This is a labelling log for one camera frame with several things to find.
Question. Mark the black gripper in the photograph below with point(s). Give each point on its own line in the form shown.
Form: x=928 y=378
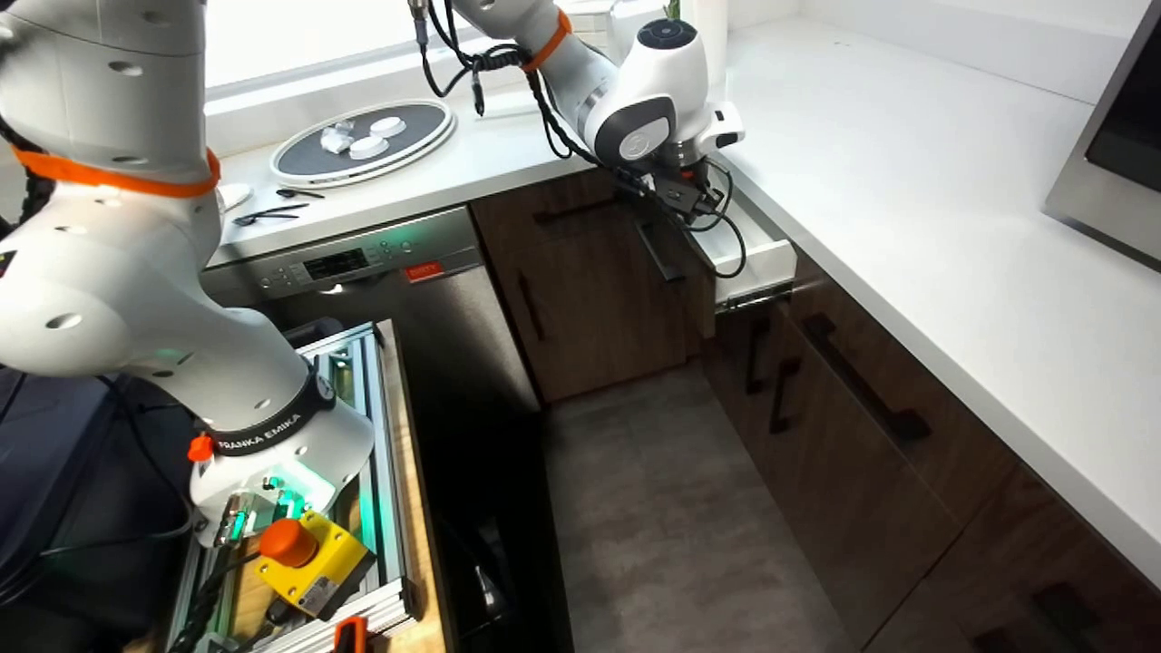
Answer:
x=686 y=184

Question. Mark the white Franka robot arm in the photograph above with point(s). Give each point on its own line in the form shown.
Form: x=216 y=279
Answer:
x=95 y=293

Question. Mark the brown cabinet beside dishwasher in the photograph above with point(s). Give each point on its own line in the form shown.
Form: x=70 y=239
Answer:
x=583 y=312

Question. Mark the white paper towel roll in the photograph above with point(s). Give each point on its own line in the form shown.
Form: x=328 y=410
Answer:
x=717 y=42

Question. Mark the round dark tray white rim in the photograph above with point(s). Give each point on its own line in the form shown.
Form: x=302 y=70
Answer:
x=418 y=129

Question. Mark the stainless steel dishwasher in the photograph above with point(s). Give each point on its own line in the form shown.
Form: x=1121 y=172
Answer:
x=400 y=312

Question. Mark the brown cabinet run under microwave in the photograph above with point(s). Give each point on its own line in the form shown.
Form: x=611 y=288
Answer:
x=834 y=495

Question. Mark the small white object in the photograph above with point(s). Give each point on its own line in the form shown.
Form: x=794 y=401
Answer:
x=368 y=147
x=391 y=123
x=334 y=139

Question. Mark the small black tool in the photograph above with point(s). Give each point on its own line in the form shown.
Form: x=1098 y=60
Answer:
x=300 y=190

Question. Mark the black scissors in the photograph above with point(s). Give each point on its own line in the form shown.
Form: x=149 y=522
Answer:
x=270 y=214

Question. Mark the small white dish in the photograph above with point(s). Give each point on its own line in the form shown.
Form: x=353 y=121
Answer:
x=238 y=197

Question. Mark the stainless steel microwave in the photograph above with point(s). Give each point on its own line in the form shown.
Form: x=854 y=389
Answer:
x=1125 y=157

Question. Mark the yellow emergency stop box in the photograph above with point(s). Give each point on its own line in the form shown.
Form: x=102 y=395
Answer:
x=320 y=562

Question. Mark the orange clamp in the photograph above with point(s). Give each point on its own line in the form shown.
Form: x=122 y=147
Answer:
x=349 y=637

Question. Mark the dark blue fabric cover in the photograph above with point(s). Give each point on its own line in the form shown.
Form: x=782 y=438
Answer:
x=74 y=508

